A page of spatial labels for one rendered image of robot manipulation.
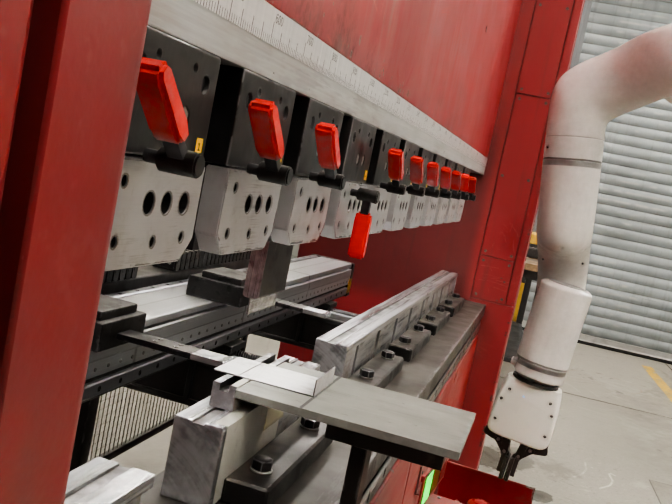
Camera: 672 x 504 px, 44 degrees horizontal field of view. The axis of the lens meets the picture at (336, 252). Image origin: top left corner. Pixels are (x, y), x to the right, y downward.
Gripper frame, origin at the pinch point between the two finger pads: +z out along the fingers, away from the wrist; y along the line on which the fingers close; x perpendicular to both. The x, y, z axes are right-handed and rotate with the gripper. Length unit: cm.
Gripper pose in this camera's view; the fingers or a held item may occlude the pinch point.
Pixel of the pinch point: (507, 466)
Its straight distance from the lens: 145.5
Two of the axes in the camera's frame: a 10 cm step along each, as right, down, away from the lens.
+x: 3.2, -0.4, 9.5
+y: 9.0, 3.1, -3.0
